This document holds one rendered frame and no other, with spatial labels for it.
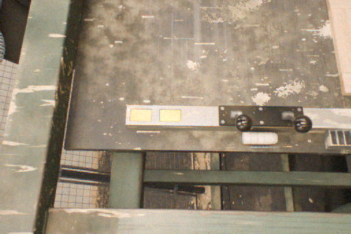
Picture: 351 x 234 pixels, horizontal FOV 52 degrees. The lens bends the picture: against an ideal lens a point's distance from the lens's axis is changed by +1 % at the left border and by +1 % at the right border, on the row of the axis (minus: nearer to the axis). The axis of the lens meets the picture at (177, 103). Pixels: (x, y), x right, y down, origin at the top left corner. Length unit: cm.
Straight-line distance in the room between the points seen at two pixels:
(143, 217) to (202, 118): 26
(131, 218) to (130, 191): 11
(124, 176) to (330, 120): 51
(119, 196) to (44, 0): 52
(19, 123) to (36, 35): 22
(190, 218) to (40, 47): 52
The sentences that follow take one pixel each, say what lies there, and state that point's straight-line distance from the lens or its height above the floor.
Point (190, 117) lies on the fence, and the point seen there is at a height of 156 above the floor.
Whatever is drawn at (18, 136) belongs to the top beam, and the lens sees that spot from 84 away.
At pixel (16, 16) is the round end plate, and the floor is 191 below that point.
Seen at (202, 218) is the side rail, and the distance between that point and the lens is 79.
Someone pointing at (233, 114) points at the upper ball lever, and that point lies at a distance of 84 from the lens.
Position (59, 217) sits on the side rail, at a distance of 82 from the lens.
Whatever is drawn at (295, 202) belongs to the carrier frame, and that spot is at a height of 11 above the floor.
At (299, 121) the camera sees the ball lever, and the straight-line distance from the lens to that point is 76.
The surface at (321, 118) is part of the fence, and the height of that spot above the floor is 131.
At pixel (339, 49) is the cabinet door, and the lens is 105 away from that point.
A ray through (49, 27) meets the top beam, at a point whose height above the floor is 189.
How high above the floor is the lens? 203
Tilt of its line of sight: 31 degrees down
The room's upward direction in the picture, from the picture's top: 75 degrees counter-clockwise
